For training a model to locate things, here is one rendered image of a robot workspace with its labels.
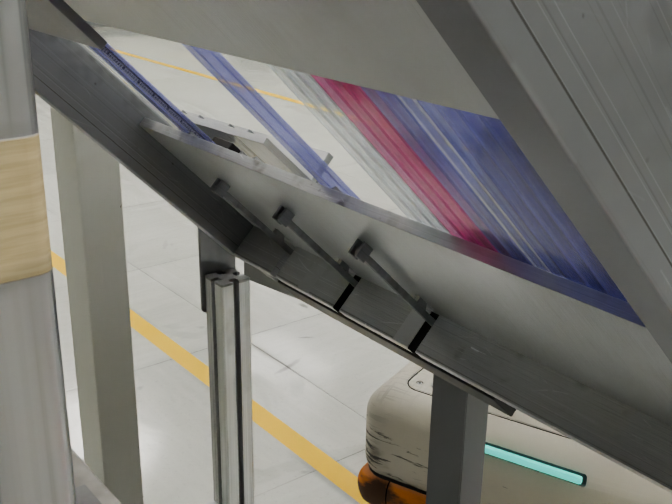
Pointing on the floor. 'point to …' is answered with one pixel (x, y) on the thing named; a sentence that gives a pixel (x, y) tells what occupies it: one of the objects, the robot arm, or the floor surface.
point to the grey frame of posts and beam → (225, 387)
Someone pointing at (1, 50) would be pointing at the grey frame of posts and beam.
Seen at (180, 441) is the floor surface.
